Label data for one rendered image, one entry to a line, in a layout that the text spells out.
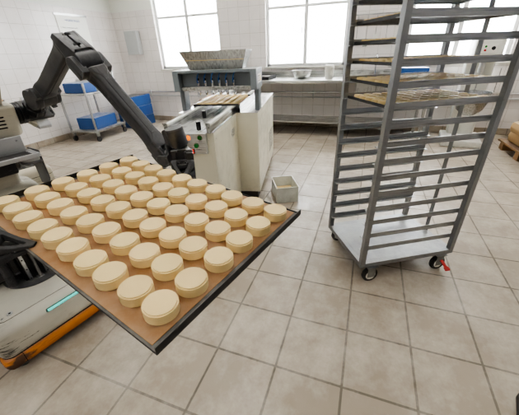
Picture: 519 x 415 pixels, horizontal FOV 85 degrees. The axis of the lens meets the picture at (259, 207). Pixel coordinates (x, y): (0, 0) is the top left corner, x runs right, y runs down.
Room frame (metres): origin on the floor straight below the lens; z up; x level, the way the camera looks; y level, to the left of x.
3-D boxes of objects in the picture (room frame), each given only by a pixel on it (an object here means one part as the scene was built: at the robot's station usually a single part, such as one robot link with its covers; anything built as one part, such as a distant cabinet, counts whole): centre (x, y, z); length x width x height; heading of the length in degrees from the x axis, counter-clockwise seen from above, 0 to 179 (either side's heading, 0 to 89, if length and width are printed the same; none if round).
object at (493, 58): (1.42, -0.90, 1.23); 0.64 x 0.03 x 0.03; 100
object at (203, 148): (1.89, 0.45, 0.77); 0.24 x 0.04 x 0.14; 81
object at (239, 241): (0.44, 0.04, 0.98); 0.05 x 0.05 x 0.02
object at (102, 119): (5.45, 2.94, 0.29); 0.56 x 0.38 x 0.20; 168
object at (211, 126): (2.84, 0.15, 0.87); 2.01 x 0.03 x 0.07; 171
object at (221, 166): (2.25, 0.39, 0.45); 0.70 x 0.34 x 0.90; 171
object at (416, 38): (1.42, -0.90, 1.32); 0.64 x 0.03 x 0.03; 100
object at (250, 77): (2.75, 0.31, 1.01); 0.72 x 0.33 x 0.34; 81
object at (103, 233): (0.46, 0.30, 1.00); 0.05 x 0.05 x 0.02
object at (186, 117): (2.89, 0.44, 0.87); 2.01 x 0.03 x 0.07; 171
